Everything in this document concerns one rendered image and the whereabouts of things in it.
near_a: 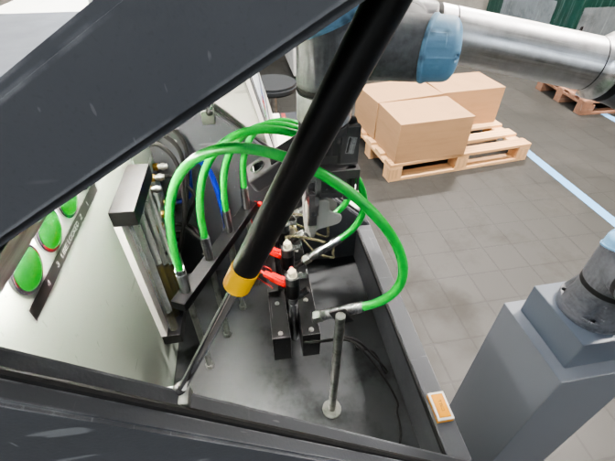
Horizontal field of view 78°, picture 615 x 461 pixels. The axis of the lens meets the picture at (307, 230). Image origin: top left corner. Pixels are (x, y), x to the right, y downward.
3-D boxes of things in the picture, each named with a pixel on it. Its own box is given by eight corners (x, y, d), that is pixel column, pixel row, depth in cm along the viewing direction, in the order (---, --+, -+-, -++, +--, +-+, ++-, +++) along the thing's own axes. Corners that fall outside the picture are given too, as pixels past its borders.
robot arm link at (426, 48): (451, 0, 49) (365, -2, 49) (472, 21, 40) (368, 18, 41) (436, 64, 54) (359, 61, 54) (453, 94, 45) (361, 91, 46)
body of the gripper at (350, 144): (357, 203, 59) (365, 131, 51) (302, 208, 58) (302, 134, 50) (346, 176, 64) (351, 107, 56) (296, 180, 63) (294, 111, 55)
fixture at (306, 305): (319, 370, 88) (320, 332, 78) (275, 377, 87) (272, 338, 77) (299, 265, 113) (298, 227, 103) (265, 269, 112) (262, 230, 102)
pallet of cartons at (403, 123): (469, 118, 385) (483, 70, 354) (528, 162, 319) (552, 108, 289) (348, 132, 361) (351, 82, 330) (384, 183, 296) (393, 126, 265)
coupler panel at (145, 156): (177, 248, 87) (136, 120, 67) (161, 250, 86) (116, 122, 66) (182, 213, 97) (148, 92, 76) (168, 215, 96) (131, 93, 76)
